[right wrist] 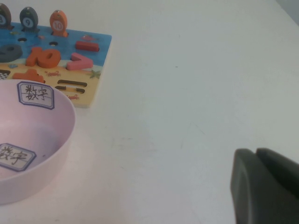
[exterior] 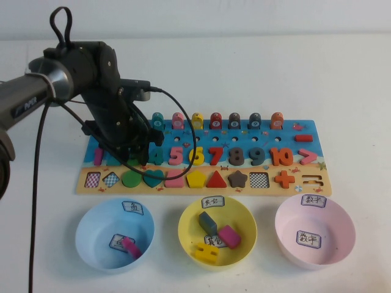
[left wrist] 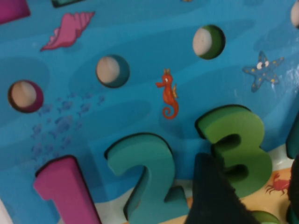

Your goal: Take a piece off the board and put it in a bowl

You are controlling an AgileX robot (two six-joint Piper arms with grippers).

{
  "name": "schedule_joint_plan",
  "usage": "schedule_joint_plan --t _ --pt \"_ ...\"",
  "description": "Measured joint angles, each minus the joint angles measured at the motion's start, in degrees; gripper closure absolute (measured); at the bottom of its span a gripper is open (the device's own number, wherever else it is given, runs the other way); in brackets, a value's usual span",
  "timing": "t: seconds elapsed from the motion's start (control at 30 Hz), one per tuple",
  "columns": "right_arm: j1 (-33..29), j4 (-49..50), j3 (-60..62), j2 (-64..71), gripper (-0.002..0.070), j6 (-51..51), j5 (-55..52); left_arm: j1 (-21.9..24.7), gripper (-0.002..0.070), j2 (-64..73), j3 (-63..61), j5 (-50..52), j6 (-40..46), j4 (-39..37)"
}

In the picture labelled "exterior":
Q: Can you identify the orange plus sign piece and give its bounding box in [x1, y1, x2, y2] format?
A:
[274, 170, 296, 189]

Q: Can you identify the pink trapezoid piece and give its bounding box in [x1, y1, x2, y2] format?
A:
[164, 170, 185, 189]

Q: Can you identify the red triangle piece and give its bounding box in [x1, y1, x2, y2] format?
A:
[206, 170, 228, 189]

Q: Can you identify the yellow number six piece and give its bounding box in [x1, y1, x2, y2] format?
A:
[188, 146, 205, 166]

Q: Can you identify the pink fish peg number five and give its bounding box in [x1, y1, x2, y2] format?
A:
[172, 112, 185, 131]

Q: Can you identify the dark grey block piece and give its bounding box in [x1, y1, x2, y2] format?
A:
[198, 211, 218, 237]

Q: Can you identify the magenta block piece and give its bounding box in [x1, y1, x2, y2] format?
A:
[217, 225, 242, 250]

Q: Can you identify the thin black camera cable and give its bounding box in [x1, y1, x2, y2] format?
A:
[28, 86, 198, 293]

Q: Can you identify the pink number five piece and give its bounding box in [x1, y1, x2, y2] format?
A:
[169, 146, 185, 167]

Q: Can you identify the colourful wooden puzzle board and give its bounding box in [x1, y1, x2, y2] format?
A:
[75, 120, 333, 198]

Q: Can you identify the orange number ten piece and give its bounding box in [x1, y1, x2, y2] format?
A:
[269, 147, 294, 167]

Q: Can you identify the green circle piece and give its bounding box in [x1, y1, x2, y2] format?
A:
[121, 170, 143, 188]

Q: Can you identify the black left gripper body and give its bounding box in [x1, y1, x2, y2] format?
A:
[81, 87, 164, 157]

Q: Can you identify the yellow fish peg number six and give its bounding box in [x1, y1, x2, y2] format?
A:
[191, 112, 205, 131]

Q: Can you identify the yellow plastic bowl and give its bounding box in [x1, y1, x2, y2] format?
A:
[178, 196, 258, 273]

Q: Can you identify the red number seven piece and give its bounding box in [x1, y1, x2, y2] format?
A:
[208, 147, 226, 167]

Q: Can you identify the red fish peg number seven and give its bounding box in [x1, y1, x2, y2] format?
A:
[210, 112, 223, 131]

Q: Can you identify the slate fish peg number nine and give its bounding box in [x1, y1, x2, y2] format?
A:
[249, 112, 262, 131]

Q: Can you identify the teal number four piece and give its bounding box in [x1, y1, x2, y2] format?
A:
[147, 147, 164, 166]

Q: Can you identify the slate number nine piece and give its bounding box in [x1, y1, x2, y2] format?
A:
[249, 147, 266, 167]

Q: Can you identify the brown fish peg number eight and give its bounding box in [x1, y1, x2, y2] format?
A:
[228, 112, 242, 131]

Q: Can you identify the magenta fish peg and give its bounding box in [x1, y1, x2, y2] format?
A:
[122, 235, 142, 259]

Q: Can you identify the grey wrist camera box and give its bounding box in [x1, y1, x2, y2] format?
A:
[122, 78, 152, 102]

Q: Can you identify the orange fish peg number ten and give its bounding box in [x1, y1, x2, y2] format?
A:
[271, 112, 285, 131]

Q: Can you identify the yellow equals sign piece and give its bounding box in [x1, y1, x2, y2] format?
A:
[191, 242, 220, 263]

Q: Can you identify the pink greater-than sign piece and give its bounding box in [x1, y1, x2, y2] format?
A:
[298, 148, 318, 167]

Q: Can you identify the magenta number one piece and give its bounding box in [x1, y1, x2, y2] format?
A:
[93, 147, 105, 167]

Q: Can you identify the yellow pentagon piece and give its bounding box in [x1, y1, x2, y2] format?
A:
[186, 170, 206, 189]

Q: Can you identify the light blue plastic bowl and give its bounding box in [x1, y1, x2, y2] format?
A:
[75, 197, 156, 273]

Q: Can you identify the brown number eight piece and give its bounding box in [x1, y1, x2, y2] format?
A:
[228, 147, 246, 167]

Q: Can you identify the pale pink plastic bowl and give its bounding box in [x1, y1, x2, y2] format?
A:
[274, 194, 357, 271]

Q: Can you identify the brown star piece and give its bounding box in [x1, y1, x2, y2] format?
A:
[227, 170, 249, 189]

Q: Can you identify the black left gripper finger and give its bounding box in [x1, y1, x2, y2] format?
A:
[114, 145, 134, 165]
[139, 142, 152, 165]

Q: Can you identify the braided black cable loop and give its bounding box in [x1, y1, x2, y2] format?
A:
[50, 6, 75, 49]

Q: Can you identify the teal heart piece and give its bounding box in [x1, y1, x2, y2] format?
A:
[143, 169, 166, 189]

